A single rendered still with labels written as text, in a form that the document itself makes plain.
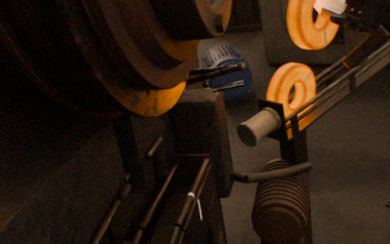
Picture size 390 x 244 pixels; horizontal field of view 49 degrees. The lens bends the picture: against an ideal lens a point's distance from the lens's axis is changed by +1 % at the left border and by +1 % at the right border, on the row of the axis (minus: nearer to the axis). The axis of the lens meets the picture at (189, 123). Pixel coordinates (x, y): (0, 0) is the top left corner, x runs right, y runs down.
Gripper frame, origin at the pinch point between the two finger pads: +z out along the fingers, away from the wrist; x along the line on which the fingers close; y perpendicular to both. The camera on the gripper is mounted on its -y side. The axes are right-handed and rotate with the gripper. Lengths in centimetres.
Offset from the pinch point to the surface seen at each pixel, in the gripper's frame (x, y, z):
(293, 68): 1.3, -15.7, 1.3
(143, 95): 53, 5, -12
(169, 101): 46.4, -0.7, -9.2
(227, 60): -99, -95, 116
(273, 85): 6.5, -18.6, 2.2
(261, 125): 14.4, -24.4, -1.9
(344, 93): -17.5, -27.7, -3.6
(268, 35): -171, -109, 143
